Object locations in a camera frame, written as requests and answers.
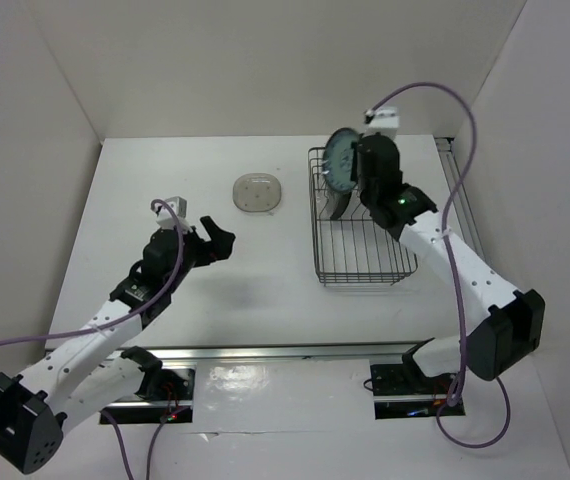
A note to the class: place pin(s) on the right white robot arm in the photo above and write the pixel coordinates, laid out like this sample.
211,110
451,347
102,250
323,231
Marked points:
499,324

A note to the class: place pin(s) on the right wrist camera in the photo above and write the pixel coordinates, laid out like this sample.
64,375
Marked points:
384,121

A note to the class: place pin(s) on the blue floral patterned plate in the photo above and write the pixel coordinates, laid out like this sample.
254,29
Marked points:
337,160

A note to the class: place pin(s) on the smoky square glass plate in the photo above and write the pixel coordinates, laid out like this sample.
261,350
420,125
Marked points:
257,193

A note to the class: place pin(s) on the clear textured glass plate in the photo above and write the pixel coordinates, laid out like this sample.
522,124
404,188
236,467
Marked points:
324,197

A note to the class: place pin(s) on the aluminium rail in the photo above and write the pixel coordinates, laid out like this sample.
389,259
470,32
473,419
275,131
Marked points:
280,352
461,206

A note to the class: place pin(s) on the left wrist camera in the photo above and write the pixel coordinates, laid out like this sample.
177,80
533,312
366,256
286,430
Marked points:
171,213

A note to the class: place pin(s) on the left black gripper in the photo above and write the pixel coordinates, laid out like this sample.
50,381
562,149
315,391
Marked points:
221,240

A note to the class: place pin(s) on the right side aluminium rail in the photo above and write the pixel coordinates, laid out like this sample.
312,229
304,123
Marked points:
461,206

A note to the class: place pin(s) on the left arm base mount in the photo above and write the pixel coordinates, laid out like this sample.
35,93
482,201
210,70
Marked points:
164,393

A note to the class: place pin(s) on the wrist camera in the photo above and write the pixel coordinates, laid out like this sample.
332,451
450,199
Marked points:
384,121
171,213

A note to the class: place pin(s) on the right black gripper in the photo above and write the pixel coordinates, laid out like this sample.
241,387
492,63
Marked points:
354,160

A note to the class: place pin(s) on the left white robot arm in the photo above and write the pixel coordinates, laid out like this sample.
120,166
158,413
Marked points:
46,401

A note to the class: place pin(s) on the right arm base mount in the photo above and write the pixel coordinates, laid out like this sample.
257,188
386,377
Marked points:
399,393

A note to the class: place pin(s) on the black round plate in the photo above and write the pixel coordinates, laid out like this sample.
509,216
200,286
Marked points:
337,204

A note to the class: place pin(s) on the front aluminium rail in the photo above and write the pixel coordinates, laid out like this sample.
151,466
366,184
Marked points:
280,352

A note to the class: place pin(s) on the grey wire dish rack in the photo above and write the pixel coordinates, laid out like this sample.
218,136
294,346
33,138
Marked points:
354,251

